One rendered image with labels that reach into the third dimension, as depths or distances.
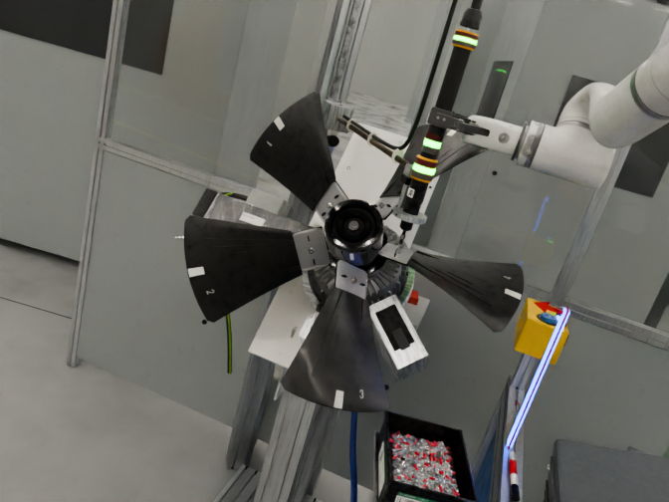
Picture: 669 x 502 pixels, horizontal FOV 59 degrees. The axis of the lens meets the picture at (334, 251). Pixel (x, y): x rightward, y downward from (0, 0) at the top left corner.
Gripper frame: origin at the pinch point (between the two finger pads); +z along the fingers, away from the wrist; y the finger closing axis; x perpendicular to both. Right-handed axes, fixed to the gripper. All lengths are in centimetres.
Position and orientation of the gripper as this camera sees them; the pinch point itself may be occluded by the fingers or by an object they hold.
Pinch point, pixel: (441, 117)
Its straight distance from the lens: 118.6
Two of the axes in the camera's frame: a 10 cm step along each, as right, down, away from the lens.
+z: -9.2, -3.4, 2.1
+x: 2.6, -9.1, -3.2
